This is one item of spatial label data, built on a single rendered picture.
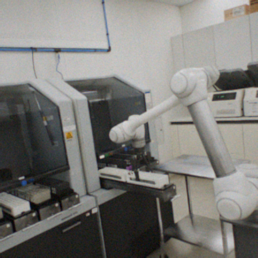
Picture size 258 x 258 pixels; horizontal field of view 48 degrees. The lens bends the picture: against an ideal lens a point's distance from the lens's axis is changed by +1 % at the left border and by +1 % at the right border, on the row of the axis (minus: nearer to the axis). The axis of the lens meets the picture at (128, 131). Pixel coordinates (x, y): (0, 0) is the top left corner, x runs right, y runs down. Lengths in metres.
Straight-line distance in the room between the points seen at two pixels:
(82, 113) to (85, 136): 0.17
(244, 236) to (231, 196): 0.37
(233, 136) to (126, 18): 2.16
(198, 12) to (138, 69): 1.47
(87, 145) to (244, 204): 1.17
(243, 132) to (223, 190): 2.67
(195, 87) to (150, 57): 3.04
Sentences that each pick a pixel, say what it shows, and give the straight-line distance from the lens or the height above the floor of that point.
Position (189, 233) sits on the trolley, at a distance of 2.43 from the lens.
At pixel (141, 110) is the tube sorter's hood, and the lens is 2.47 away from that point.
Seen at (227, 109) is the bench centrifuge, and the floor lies 1.02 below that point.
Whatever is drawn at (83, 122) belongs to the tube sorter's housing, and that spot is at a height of 1.26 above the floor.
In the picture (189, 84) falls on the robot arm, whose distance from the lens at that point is 1.36.
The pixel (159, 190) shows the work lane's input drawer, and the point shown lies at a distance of 1.82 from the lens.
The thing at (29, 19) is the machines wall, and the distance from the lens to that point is 3.30.
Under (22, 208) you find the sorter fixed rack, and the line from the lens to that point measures 1.85.
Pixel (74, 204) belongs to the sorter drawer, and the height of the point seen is 0.75.
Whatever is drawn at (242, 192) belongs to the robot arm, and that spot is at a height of 0.92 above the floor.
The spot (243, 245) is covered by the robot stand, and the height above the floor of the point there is 0.56.
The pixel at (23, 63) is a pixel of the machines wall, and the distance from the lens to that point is 3.15.
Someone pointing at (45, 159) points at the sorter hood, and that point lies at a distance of 1.92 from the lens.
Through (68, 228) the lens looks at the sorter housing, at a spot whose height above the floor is 0.62.
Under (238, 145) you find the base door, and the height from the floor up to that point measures 0.52.
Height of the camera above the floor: 1.44
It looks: 8 degrees down
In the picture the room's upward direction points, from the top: 8 degrees counter-clockwise
